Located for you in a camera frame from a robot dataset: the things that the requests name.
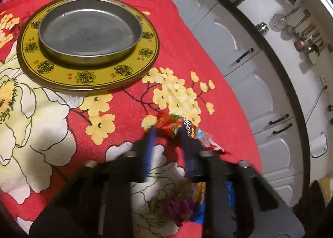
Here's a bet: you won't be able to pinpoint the white kitchen cabinets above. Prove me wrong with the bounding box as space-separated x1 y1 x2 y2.
31 0 313 208

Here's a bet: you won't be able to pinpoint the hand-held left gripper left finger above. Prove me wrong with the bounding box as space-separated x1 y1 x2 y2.
29 126 159 238

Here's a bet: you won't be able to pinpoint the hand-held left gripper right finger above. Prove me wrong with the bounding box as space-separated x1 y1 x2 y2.
179 127 305 238

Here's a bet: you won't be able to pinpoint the red floral blanket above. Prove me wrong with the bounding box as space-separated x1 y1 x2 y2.
0 0 262 238

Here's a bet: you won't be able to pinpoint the red snack wrapper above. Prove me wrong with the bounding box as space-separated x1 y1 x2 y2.
155 113 231 155

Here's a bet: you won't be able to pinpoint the wire strainer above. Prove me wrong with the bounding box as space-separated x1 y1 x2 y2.
271 6 301 31

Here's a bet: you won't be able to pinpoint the blue snack wrapper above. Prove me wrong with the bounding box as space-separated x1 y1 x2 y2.
193 181 237 225

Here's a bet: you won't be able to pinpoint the metal jar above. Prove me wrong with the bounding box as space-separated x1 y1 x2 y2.
256 22 270 36

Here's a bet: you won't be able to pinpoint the white wall outlet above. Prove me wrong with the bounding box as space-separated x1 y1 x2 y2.
319 73 329 89

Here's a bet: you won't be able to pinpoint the metal ladle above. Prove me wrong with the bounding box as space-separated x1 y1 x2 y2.
293 32 322 53

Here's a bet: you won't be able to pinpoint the black kitchen countertop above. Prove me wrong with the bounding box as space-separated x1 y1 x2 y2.
166 0 312 184

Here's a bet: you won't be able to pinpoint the yellow rimmed metal tray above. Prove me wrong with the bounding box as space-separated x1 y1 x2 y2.
16 0 160 94

